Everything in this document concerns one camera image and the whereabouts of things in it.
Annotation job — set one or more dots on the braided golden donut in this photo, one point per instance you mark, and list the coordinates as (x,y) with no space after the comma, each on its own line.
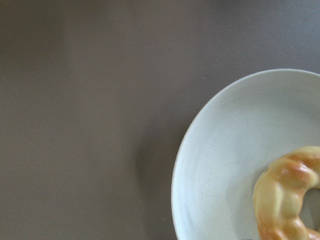
(279,193)

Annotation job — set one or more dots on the white round plate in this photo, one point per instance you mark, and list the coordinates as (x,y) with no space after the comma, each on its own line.
(231,141)

